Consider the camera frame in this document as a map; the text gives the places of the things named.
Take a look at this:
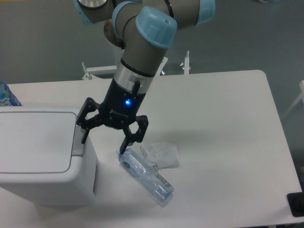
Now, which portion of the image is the clear plastic water bottle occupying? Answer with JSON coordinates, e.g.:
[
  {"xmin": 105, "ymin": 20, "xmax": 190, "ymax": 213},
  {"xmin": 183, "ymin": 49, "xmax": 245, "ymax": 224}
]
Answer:
[{"xmin": 118, "ymin": 148, "xmax": 174, "ymax": 203}]

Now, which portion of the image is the crumpled clear plastic wrapper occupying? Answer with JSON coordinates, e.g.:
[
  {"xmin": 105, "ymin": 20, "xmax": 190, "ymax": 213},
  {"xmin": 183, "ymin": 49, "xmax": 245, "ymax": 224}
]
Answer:
[{"xmin": 139, "ymin": 142, "xmax": 179, "ymax": 170}]

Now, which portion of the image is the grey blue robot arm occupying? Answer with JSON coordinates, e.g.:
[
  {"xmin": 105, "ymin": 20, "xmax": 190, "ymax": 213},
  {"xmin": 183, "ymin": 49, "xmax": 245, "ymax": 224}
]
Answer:
[{"xmin": 74, "ymin": 0, "xmax": 216, "ymax": 153}]

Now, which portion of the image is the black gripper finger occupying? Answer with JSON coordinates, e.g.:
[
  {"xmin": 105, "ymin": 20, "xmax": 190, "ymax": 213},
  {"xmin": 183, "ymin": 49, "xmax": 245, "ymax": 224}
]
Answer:
[
  {"xmin": 118, "ymin": 114, "xmax": 149, "ymax": 155},
  {"xmin": 76, "ymin": 97, "xmax": 105, "ymax": 144}
]

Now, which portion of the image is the white frame at right edge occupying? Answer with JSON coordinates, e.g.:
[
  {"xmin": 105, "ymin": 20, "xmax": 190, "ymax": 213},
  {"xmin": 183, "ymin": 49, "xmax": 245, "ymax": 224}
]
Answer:
[{"xmin": 287, "ymin": 80, "xmax": 304, "ymax": 115}]

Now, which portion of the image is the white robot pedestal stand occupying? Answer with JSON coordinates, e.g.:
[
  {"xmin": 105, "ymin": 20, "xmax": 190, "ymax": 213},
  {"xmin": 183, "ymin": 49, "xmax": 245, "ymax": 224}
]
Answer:
[{"xmin": 82, "ymin": 47, "xmax": 191, "ymax": 80}]

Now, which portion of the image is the grey trash can push button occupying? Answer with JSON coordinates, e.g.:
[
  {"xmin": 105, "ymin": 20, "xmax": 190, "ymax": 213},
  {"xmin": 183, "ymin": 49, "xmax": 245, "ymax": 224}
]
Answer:
[{"xmin": 71, "ymin": 126, "xmax": 85, "ymax": 157}]

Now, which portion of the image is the black clamp at table edge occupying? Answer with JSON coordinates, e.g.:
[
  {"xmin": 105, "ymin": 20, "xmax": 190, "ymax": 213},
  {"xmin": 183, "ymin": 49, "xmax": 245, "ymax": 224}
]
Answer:
[{"xmin": 287, "ymin": 192, "xmax": 304, "ymax": 218}]

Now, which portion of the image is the blue labelled bottle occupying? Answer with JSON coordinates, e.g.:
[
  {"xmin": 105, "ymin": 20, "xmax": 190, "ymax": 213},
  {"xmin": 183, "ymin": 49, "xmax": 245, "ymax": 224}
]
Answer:
[{"xmin": 0, "ymin": 81, "xmax": 22, "ymax": 106}]

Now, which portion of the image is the white plastic trash can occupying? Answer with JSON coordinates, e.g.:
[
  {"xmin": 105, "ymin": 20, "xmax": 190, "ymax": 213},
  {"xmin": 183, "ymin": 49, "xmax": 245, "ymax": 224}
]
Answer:
[{"xmin": 0, "ymin": 106, "xmax": 98, "ymax": 206}]

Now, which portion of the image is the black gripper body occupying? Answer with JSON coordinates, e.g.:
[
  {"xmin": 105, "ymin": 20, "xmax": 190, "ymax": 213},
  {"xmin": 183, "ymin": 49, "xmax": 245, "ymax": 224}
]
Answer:
[{"xmin": 99, "ymin": 80, "xmax": 145, "ymax": 130}]

